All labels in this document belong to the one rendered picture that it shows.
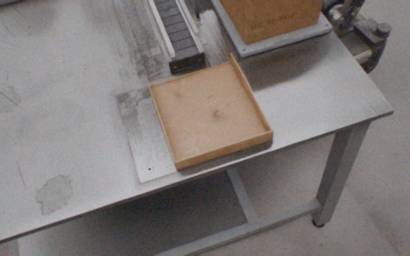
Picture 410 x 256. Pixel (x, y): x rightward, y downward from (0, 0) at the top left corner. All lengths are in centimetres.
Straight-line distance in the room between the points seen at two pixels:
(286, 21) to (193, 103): 37
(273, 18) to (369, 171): 104
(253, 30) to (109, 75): 45
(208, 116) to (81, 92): 39
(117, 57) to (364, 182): 125
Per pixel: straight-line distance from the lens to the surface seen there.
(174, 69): 126
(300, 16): 132
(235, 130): 112
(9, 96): 138
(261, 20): 126
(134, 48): 137
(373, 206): 201
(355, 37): 228
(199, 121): 114
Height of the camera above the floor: 175
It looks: 55 degrees down
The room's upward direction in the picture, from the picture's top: 7 degrees counter-clockwise
